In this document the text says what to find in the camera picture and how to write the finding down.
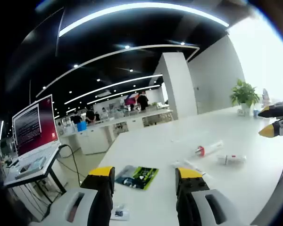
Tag white laptop red screen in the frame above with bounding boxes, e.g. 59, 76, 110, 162
5, 94, 62, 182

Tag green navy skincare sachet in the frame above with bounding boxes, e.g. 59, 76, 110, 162
115, 164, 159, 191

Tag small white spray bottle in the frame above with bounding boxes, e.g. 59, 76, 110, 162
216, 154, 247, 165

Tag green potted plant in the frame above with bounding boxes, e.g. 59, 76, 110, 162
230, 79, 260, 113

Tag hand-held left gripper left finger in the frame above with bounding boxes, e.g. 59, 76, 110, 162
30, 166, 116, 226

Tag pink display screen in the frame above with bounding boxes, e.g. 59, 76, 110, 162
124, 94, 140, 105

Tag ceiling light strips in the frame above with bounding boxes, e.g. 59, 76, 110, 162
35, 2, 231, 111

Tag black cable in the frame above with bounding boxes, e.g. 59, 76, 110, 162
58, 144, 83, 188

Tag clear skincare sachet blue label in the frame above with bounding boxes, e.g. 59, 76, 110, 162
109, 203, 130, 221

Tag round ceiling spotlights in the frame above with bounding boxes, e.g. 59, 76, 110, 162
41, 41, 187, 90

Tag pale blue small box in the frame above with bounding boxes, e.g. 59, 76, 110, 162
25, 156, 47, 172

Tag white skincare tube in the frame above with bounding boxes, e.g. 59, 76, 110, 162
183, 159, 213, 178

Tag long white counter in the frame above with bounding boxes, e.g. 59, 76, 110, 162
58, 108, 174, 155

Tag white pump bottle red collar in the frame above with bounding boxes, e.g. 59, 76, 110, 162
194, 140, 224, 157

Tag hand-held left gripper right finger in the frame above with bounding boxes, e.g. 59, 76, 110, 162
175, 167, 252, 226

